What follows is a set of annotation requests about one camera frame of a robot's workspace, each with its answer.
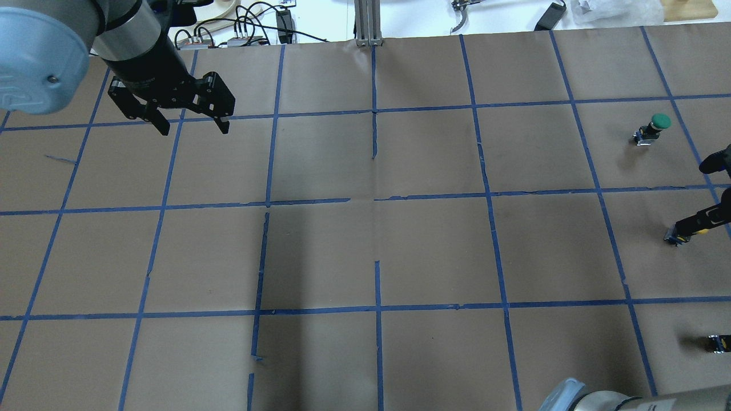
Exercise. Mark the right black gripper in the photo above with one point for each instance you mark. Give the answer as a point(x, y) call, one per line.
point(726, 198)

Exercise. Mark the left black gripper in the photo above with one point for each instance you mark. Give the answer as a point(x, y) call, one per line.
point(149, 69)

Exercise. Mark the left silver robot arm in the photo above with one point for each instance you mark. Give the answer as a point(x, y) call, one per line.
point(46, 47)

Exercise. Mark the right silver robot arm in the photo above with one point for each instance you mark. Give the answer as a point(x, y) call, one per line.
point(571, 394)

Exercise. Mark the green push button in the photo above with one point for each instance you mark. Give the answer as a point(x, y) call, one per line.
point(648, 134)

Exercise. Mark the red push button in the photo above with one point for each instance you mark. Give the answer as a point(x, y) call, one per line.
point(718, 343)

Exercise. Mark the wooden cutting board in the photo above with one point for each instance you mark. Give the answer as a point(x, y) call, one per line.
point(682, 11)

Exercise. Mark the clear plastic bag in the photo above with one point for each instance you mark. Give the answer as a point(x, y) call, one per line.
point(617, 13)

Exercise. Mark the black power adapter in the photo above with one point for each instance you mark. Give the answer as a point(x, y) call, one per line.
point(551, 16)

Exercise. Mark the metal reacher grabber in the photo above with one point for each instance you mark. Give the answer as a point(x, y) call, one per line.
point(486, 14)

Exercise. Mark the aluminium frame post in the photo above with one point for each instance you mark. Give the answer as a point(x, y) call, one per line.
point(367, 23)

